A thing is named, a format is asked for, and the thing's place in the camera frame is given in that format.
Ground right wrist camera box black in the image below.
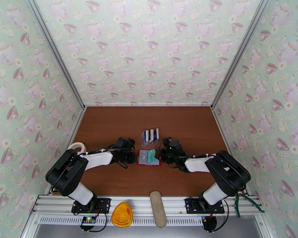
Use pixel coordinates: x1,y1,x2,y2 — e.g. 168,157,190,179
163,137,183,152

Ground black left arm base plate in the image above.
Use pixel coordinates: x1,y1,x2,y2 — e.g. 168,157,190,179
71,197,112,214

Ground red card holder wallet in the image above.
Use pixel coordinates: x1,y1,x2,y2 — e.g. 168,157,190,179
136,149,163,167

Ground aluminium table side rail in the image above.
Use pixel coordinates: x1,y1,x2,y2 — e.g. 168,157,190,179
211,107,252,196
47,107,87,196

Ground black cable at circuit board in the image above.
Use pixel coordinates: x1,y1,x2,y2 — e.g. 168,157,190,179
73,212,108,233

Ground aluminium back rail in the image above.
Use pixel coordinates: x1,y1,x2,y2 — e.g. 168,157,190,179
85,104,212,107

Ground clear acrylic card stand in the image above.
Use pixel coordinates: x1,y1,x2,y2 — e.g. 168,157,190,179
141,128,160,147

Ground aluminium front frame rail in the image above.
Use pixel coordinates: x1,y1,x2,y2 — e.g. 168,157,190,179
31,194,266,216

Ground aluminium corner post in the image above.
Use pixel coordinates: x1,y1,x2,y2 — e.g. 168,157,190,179
211,0,274,110
23,0,87,109

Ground black cable at round device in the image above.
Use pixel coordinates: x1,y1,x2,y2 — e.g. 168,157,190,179
213,199,230,232

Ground orange translucent plastic cover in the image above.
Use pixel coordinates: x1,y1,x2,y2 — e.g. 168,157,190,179
111,202,134,228

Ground small circuit board with led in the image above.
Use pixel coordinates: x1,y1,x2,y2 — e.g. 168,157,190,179
80,216,98,226

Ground aluminium frame leg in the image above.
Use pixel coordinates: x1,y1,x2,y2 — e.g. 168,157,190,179
19,215,40,238
254,215,274,238

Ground beige oblong foam pad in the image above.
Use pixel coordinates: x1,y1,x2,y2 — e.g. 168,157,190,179
149,190,168,228

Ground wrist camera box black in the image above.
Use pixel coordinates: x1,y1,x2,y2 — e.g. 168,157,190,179
115,137,136,150
163,137,183,152

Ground black round plastic device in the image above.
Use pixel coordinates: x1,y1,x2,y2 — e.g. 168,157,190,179
201,216,217,232

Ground perforated white cable tray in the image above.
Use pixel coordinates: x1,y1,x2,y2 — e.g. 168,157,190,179
37,215,207,226

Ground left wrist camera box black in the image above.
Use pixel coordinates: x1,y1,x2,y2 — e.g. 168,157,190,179
115,137,136,150

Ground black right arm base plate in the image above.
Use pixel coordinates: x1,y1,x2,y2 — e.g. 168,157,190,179
184,198,225,215

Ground beige masking tape roll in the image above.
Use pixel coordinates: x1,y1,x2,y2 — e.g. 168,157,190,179
67,142,87,154

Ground green handled pliers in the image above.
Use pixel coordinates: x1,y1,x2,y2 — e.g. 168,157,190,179
234,190,265,218

